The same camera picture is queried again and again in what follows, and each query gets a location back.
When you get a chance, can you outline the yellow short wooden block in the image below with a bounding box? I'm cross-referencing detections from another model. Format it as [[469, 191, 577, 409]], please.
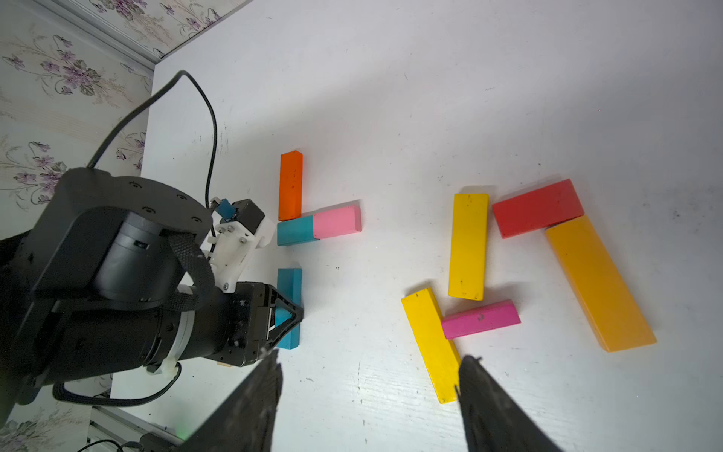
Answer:
[[448, 193, 490, 301]]

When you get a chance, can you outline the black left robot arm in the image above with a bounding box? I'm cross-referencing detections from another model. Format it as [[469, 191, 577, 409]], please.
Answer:
[[1, 168, 303, 417]]

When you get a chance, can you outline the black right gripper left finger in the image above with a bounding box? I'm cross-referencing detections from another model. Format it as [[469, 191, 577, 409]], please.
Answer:
[[179, 350, 282, 451]]

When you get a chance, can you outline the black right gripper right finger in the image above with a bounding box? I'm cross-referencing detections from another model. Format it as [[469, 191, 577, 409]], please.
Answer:
[[456, 355, 560, 451]]

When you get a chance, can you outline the light pink wooden block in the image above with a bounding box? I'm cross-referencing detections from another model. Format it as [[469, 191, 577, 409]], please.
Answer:
[[313, 205, 363, 240]]

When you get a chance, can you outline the yellow long wooden block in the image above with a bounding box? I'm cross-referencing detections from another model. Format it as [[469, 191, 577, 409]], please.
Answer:
[[401, 287, 461, 404]]

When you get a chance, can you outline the orange wooden block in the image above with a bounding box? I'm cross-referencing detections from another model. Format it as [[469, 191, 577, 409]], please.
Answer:
[[278, 151, 303, 221]]

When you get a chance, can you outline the teal wooden block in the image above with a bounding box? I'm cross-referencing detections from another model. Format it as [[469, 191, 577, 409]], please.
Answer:
[[274, 267, 303, 350], [277, 216, 316, 247]]

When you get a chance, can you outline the red wooden block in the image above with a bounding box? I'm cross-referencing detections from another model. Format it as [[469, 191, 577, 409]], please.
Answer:
[[493, 179, 585, 239]]

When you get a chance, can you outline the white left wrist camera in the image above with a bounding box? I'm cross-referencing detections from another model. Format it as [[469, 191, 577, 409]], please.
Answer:
[[206, 198, 277, 294]]

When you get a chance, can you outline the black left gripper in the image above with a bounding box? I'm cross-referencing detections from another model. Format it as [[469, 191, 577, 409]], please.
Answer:
[[217, 282, 304, 366]]

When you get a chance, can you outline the magenta wooden block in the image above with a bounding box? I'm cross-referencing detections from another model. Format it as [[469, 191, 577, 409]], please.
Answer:
[[442, 299, 522, 340]]

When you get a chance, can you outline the amber long wooden block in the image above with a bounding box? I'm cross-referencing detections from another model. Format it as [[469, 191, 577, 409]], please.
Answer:
[[545, 216, 657, 352]]

